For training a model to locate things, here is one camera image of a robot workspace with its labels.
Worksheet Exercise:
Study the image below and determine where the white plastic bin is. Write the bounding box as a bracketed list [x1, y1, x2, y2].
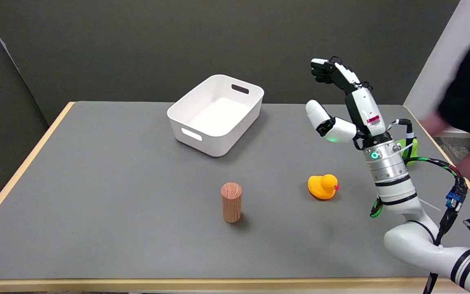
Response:
[167, 74, 265, 157]

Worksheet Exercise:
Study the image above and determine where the green toy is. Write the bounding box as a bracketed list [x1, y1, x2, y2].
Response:
[397, 138, 420, 166]

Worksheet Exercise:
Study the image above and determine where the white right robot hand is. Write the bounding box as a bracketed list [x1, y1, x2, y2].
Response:
[305, 57, 387, 150]

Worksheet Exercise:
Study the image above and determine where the person in black shirt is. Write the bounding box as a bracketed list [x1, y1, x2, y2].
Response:
[418, 20, 470, 184]

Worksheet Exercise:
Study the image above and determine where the yellow rubber duck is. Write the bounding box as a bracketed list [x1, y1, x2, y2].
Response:
[308, 174, 340, 200]

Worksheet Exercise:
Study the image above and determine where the wooden cylinder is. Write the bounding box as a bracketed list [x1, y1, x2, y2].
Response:
[221, 182, 243, 223]

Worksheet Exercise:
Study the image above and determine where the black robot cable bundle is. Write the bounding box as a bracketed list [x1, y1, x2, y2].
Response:
[386, 118, 470, 294]

